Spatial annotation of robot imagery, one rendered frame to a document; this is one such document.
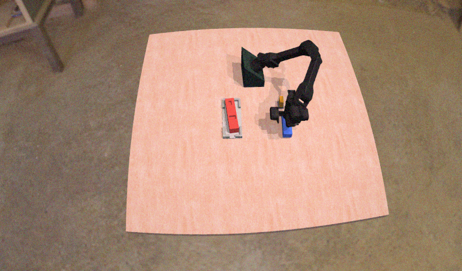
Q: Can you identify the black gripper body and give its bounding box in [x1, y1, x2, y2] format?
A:
[270, 105, 309, 120]

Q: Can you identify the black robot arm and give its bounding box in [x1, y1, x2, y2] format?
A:
[250, 40, 322, 127]

